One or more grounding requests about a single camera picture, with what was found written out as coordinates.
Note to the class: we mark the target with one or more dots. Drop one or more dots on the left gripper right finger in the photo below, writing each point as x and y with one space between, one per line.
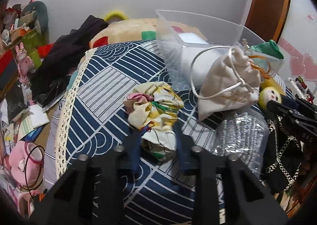
186 158

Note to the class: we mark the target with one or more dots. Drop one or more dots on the pink plush toy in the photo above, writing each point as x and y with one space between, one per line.
26 160

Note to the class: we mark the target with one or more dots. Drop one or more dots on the white sliding wardrobe door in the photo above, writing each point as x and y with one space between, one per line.
298 43

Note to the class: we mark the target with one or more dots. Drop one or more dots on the green bottle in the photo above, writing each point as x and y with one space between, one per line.
35 58

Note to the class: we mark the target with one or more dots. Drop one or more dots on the green cardboard box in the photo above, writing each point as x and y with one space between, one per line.
32 40

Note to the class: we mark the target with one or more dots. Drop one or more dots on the grey green plush toy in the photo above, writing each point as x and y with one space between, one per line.
35 15

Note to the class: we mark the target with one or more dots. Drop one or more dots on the red box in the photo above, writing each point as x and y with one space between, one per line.
5 60

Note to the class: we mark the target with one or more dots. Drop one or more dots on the clear plastic storage box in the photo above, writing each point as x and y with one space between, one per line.
191 42

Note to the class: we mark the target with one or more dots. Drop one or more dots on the black clothes pile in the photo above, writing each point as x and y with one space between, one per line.
53 75

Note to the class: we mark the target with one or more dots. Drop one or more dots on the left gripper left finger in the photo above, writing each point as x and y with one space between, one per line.
132 145

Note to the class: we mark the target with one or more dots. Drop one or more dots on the blue white patterned cloth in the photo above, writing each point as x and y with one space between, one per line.
93 188

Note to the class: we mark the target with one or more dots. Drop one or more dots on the beige patchwork blanket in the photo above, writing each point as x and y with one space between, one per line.
125 31

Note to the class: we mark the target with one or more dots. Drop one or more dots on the yellow sponge doll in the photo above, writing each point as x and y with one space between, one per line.
270 90

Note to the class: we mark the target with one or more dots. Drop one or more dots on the green knitted cloth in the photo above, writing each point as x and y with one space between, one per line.
269 48

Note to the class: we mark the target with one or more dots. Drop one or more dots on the silver glitter mesh bag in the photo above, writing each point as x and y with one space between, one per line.
245 133

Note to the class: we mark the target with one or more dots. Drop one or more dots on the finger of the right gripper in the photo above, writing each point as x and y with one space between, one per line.
290 120
303 107

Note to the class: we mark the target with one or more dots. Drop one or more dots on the floral fabric scrunchie pouch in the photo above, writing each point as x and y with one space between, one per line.
155 104

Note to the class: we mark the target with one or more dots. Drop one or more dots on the cream drawstring pouch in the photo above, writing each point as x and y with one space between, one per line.
232 82

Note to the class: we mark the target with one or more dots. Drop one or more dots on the yellow foam headboard arc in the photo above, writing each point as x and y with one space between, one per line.
115 16

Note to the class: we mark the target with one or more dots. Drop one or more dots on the brown wooden door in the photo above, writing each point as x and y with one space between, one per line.
267 18

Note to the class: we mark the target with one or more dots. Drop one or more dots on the pink rabbit figurine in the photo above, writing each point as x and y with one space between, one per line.
24 63

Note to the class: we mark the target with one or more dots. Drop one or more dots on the black chain purse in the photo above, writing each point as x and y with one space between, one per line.
282 156

